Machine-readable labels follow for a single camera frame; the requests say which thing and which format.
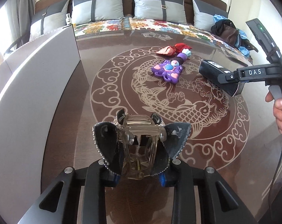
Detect long black box white labels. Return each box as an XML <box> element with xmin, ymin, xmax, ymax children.
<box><xmin>198</xmin><ymin>59</ymin><xmax>245</xmax><ymax>97</ymax></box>

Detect purple toy wand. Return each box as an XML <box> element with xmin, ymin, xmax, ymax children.
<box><xmin>151</xmin><ymin>49</ymin><xmax>191</xmax><ymax>84</ymax></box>

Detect red candy wrapper packet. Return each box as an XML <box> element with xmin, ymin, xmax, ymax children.
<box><xmin>157</xmin><ymin>43</ymin><xmax>192</xmax><ymax>56</ymax></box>

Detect rhinestone black hair claw clip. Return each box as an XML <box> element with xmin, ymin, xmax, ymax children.
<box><xmin>92</xmin><ymin>109</ymin><xmax>191</xmax><ymax>180</ymax></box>

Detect white cardboard sorting box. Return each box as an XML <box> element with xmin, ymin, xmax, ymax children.
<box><xmin>0</xmin><ymin>26</ymin><xmax>80</xmax><ymax>223</ymax></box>

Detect person's right hand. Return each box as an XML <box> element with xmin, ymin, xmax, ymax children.
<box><xmin>273</xmin><ymin>98</ymin><xmax>282</xmax><ymax>134</ymax></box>

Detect pile of dark and blue clothes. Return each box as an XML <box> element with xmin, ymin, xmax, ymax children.
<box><xmin>211</xmin><ymin>14</ymin><xmax>259</xmax><ymax>57</ymax></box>

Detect grey pillow far right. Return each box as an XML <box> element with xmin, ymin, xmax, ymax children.
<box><xmin>193</xmin><ymin>0</ymin><xmax>228</xmax><ymax>32</ymax></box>

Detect grey pillow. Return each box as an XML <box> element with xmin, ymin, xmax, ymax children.
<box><xmin>193</xmin><ymin>0</ymin><xmax>228</xmax><ymax>32</ymax></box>
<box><xmin>72</xmin><ymin>0</ymin><xmax>124</xmax><ymax>25</ymax></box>
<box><xmin>134</xmin><ymin>0</ymin><xmax>187</xmax><ymax>24</ymax></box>
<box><xmin>29</xmin><ymin>0</ymin><xmax>70</xmax><ymax>41</ymax></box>

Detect floral sofa cushion cover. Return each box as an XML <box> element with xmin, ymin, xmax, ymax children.
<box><xmin>74</xmin><ymin>16</ymin><xmax>253</xmax><ymax>63</ymax></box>

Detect white spray bottle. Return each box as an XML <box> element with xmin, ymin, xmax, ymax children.
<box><xmin>66</xmin><ymin>13</ymin><xmax>72</xmax><ymax>25</ymax></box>

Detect grey pillow far left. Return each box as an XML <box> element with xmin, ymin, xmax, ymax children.
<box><xmin>29</xmin><ymin>0</ymin><xmax>70</xmax><ymax>41</ymax></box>

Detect grey curtain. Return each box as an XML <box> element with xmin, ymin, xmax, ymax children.
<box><xmin>5</xmin><ymin>0</ymin><xmax>35</xmax><ymax>50</ymax></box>

